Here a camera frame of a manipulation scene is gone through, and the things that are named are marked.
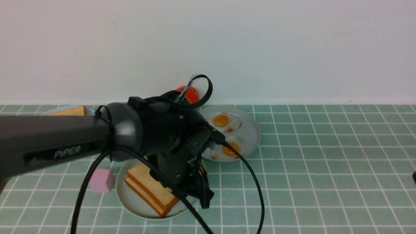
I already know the red apple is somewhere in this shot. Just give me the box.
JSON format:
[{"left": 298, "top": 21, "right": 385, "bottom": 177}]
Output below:
[{"left": 185, "top": 86, "right": 200, "bottom": 104}]

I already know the pink foam cube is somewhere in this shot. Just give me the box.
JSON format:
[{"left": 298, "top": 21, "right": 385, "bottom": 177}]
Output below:
[{"left": 89, "top": 168, "right": 114, "bottom": 193}]

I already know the green grid tablecloth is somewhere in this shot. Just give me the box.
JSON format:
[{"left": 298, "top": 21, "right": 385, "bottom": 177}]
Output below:
[{"left": 1, "top": 105, "right": 416, "bottom": 234}]

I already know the fried egg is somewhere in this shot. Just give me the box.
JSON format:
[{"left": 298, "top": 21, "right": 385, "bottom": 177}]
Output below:
[
  {"left": 207, "top": 112, "right": 241, "bottom": 133},
  {"left": 211, "top": 136, "right": 245, "bottom": 161}
]

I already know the toast slice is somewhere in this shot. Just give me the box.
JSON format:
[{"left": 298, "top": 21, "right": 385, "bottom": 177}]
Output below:
[
  {"left": 127, "top": 163, "right": 179, "bottom": 207},
  {"left": 47, "top": 106, "right": 87, "bottom": 116},
  {"left": 124, "top": 178, "right": 172, "bottom": 218}
]

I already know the grey plate with eggs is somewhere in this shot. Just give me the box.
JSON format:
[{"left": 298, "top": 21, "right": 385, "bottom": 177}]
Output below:
[{"left": 200, "top": 106, "right": 261, "bottom": 162}]

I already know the light blue bread plate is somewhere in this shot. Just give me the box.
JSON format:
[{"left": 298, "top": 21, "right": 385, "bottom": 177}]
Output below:
[{"left": 41, "top": 105, "right": 95, "bottom": 116}]

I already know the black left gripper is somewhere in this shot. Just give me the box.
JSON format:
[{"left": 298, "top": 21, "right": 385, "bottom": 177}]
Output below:
[{"left": 129, "top": 91, "right": 214, "bottom": 209}]

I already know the black camera cable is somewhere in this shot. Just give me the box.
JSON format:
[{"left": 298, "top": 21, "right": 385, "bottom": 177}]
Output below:
[{"left": 70, "top": 74, "right": 265, "bottom": 234}]

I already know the pale green empty plate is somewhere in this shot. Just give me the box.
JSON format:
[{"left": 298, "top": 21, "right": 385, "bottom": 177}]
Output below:
[{"left": 115, "top": 159, "right": 189, "bottom": 221}]

